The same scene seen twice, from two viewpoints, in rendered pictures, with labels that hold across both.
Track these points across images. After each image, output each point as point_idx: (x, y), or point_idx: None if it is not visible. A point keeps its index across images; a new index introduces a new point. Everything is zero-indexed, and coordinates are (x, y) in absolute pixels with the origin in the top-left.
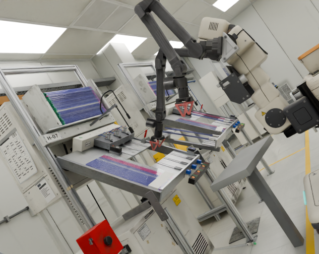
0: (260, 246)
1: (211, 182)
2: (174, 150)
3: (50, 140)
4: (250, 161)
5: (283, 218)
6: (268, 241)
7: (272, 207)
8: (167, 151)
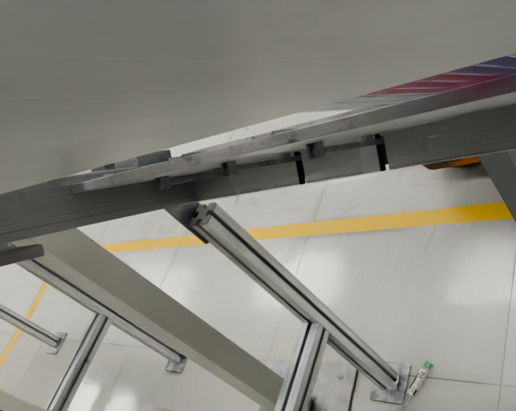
0: (457, 346)
1: (261, 261)
2: (74, 183)
3: None
4: None
5: None
6: (452, 320)
7: (514, 153)
8: (36, 214)
